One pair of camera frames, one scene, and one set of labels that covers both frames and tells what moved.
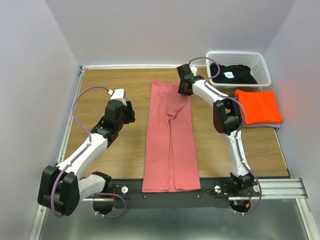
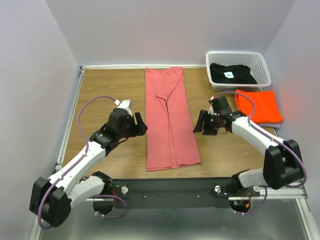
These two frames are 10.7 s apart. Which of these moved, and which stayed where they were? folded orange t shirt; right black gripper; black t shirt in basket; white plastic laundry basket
Moved: right black gripper
Stayed: folded orange t shirt; white plastic laundry basket; black t shirt in basket
